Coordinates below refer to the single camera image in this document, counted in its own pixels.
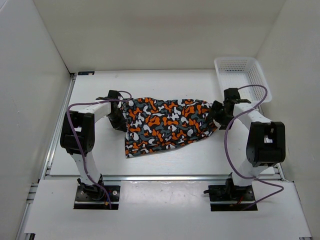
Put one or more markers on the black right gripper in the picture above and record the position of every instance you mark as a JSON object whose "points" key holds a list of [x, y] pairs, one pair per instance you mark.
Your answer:
{"points": [[217, 106]]}

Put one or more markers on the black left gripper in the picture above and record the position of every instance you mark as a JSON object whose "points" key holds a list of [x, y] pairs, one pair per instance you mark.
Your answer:
{"points": [[121, 124]]}

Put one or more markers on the orange camouflage shorts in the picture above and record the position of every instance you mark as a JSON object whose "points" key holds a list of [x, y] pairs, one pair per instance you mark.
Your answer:
{"points": [[154, 125]]}

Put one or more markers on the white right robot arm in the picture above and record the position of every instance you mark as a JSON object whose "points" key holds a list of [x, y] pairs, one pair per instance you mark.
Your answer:
{"points": [[266, 140]]}

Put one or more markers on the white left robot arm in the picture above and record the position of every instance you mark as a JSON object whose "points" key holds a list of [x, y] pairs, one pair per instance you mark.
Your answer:
{"points": [[78, 134]]}

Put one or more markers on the white perforated plastic basket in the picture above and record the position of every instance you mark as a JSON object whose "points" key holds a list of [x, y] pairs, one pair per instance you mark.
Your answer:
{"points": [[245, 73]]}

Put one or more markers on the small blue label sticker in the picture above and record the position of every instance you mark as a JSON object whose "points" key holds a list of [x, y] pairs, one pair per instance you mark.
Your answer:
{"points": [[86, 73]]}

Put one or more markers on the front aluminium rail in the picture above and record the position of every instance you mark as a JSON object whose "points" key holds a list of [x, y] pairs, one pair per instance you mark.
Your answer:
{"points": [[220, 177]]}

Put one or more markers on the left aluminium frame rail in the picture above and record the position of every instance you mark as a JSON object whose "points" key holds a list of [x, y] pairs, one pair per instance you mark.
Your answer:
{"points": [[57, 129]]}

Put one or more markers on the aluminium frame rail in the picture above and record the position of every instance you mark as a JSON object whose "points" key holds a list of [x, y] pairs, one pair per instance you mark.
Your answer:
{"points": [[279, 173], [57, 129]]}

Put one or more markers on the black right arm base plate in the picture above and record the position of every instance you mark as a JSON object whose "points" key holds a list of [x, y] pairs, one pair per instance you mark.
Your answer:
{"points": [[225, 198]]}

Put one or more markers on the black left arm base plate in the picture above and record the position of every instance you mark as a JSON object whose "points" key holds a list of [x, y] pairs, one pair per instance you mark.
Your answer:
{"points": [[96, 199]]}

